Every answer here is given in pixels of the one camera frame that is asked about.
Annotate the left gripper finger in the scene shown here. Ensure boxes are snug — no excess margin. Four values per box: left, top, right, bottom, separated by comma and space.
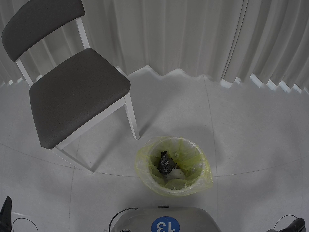
0, 195, 13, 232

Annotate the yellow plastic bag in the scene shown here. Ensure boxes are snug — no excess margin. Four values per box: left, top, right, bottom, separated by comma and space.
134, 135, 214, 197

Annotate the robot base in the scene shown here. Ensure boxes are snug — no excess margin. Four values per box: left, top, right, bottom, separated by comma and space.
112, 205, 221, 232

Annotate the white trash bin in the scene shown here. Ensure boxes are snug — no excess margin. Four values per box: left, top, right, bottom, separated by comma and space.
148, 138, 207, 194

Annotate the dark grey white-framed chair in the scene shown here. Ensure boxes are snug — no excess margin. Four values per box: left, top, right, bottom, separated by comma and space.
1, 0, 140, 173

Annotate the white curtain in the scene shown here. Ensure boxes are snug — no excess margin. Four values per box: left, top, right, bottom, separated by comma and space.
221, 0, 309, 95
0, 0, 250, 84

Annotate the black cable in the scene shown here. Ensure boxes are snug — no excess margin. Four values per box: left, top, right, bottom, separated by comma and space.
12, 217, 38, 232
274, 215, 298, 232

